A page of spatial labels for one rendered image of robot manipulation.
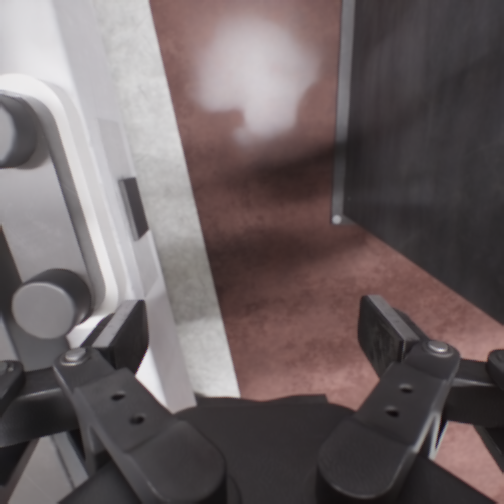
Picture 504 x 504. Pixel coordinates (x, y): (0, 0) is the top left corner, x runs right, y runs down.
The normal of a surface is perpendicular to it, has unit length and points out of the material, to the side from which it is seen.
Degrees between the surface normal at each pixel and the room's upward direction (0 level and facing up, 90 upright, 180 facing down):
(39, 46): 0
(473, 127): 90
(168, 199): 0
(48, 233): 0
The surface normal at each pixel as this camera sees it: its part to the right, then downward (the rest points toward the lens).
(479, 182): -1.00, 0.01
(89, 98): 0.99, -0.17
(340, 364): 0.03, 0.29
